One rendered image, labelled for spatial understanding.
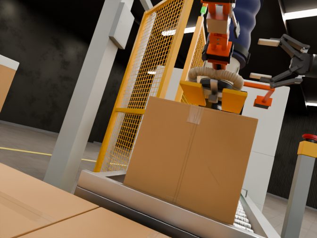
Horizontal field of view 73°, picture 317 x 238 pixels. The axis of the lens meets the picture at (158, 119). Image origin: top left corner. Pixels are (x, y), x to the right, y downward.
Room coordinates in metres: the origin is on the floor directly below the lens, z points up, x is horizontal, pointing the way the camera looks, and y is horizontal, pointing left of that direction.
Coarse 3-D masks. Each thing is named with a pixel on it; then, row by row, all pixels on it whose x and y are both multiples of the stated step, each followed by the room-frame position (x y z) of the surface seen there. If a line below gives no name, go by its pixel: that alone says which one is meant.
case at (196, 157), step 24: (144, 120) 0.83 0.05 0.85; (168, 120) 0.79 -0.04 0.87; (192, 120) 0.76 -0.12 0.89; (216, 120) 0.74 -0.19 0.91; (240, 120) 0.71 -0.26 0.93; (144, 144) 0.82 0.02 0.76; (168, 144) 0.78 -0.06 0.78; (192, 144) 0.76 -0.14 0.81; (216, 144) 0.73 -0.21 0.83; (240, 144) 0.70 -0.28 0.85; (144, 168) 0.81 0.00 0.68; (168, 168) 0.78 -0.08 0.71; (192, 168) 0.75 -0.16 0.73; (216, 168) 0.72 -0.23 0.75; (240, 168) 0.70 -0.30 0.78; (168, 192) 0.77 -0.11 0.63; (192, 192) 0.74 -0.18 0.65; (216, 192) 0.72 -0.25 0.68; (240, 192) 0.69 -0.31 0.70; (216, 216) 0.71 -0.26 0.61
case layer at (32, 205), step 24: (0, 168) 0.77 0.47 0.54; (0, 192) 0.58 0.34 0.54; (24, 192) 0.63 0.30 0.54; (48, 192) 0.68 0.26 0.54; (0, 216) 0.47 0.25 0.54; (24, 216) 0.50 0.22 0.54; (48, 216) 0.53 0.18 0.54; (72, 216) 0.57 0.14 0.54; (96, 216) 0.61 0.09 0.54; (120, 216) 0.66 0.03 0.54
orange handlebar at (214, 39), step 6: (210, 6) 0.55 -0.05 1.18; (228, 6) 0.53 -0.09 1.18; (210, 12) 0.57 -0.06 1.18; (228, 12) 0.56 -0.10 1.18; (228, 30) 0.64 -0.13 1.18; (210, 36) 0.69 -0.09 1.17; (216, 36) 0.68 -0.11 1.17; (222, 36) 0.68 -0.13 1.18; (228, 36) 0.70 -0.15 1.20; (210, 42) 0.73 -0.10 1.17; (216, 42) 0.72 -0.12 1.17; (222, 42) 0.70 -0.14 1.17; (222, 48) 0.75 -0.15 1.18; (216, 66) 0.93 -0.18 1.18; (222, 66) 0.90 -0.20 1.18; (246, 84) 1.04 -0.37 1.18; (252, 84) 1.03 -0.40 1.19; (258, 84) 1.02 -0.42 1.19; (270, 90) 1.01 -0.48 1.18; (264, 96) 1.15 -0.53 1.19
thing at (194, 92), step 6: (180, 84) 0.93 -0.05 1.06; (186, 84) 0.92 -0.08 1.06; (192, 84) 0.91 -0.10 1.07; (198, 84) 0.90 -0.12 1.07; (186, 90) 1.00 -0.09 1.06; (192, 90) 0.97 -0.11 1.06; (198, 90) 0.95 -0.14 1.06; (186, 96) 1.12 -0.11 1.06; (192, 96) 1.08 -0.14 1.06; (198, 96) 1.05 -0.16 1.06; (192, 102) 1.22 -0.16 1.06; (198, 102) 1.18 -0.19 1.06; (204, 102) 1.15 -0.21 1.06
